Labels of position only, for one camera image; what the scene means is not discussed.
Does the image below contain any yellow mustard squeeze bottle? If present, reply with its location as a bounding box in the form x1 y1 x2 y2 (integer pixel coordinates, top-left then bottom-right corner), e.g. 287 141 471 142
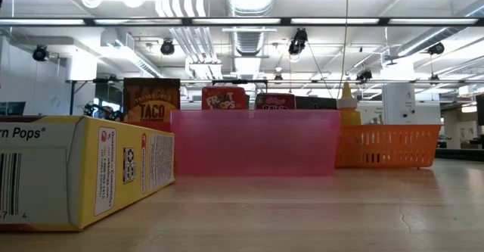
336 81 362 126

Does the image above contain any red Froot Loops box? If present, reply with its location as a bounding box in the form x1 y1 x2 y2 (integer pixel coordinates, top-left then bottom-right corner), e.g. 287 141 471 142
201 86 250 111

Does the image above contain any yellow Corn Pops box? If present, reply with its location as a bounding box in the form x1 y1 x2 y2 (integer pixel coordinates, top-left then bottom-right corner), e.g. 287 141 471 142
0 114 176 233

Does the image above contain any silver ventilation duct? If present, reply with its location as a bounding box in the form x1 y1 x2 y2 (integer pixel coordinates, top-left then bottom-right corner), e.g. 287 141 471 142
225 0 279 56

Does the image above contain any white round pillar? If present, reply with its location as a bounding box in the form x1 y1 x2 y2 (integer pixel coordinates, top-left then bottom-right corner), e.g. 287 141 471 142
381 83 417 126

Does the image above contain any black background box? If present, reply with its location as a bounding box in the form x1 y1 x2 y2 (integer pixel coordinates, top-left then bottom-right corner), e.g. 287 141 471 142
294 95 339 111

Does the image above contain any dark background monitor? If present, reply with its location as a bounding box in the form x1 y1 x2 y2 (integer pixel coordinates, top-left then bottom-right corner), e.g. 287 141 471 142
475 92 484 126

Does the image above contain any pink translucent plastic bin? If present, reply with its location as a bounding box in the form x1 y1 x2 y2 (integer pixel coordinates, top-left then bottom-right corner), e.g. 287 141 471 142
169 109 341 177

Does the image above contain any black background table frame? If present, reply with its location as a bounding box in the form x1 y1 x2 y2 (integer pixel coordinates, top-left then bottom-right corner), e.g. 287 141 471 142
67 78 484 116

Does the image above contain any orange plastic basket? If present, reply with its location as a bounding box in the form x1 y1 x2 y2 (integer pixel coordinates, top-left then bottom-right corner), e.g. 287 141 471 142
334 124 442 170

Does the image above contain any background laptop screen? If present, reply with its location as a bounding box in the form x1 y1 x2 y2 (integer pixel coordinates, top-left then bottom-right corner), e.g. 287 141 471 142
0 101 26 116

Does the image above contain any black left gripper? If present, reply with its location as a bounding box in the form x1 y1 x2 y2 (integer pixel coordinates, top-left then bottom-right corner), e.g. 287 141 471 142
82 102 125 123

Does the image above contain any pink Raisin Bran box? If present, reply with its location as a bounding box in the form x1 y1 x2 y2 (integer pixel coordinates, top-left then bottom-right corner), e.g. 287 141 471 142
254 92 296 111

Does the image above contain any brown taco seasoning packet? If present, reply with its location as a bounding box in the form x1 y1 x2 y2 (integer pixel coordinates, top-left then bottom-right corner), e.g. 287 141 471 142
123 77 182 123

